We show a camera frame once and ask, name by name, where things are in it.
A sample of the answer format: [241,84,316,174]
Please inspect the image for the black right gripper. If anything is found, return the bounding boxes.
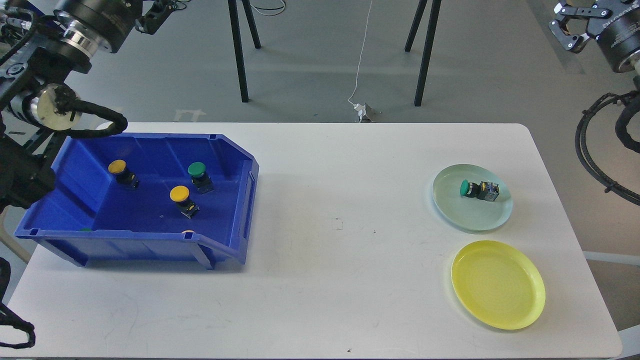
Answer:
[548,0,640,73]

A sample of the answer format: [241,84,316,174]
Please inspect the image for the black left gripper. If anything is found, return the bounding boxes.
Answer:
[54,0,179,53]

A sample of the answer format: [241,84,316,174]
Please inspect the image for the yellow push button bin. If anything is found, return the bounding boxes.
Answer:
[169,185,200,219]
[107,159,140,189]

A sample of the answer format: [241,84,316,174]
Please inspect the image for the green push button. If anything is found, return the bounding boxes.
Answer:
[187,161,215,194]
[459,179,500,202]

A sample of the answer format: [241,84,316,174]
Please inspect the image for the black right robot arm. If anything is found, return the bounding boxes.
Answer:
[548,0,640,206]

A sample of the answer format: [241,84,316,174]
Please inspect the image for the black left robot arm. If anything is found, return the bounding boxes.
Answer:
[0,0,186,210]

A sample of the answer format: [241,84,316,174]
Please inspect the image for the green push button in bin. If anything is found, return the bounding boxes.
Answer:
[187,161,215,194]

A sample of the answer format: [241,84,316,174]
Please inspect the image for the light green plate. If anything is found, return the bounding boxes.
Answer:
[431,164,514,233]

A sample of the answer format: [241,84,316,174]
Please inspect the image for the yellow plate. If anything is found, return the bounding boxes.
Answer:
[450,240,546,331]

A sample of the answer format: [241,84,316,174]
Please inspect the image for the left black tripod legs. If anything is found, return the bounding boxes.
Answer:
[227,0,262,103]

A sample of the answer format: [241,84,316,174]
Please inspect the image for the black tripod legs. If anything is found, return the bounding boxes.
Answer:
[404,0,442,107]
[227,0,262,103]

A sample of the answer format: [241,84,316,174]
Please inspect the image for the right black tripod legs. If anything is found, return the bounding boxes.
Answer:
[404,0,442,107]

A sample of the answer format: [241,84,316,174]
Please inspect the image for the blue plastic storage bin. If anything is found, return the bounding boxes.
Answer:
[14,133,259,270]

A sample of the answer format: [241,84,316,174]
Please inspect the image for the black floor cables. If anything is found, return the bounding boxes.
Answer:
[165,0,287,16]

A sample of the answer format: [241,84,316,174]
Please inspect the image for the beige chair frame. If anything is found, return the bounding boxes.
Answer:
[0,208,32,264]

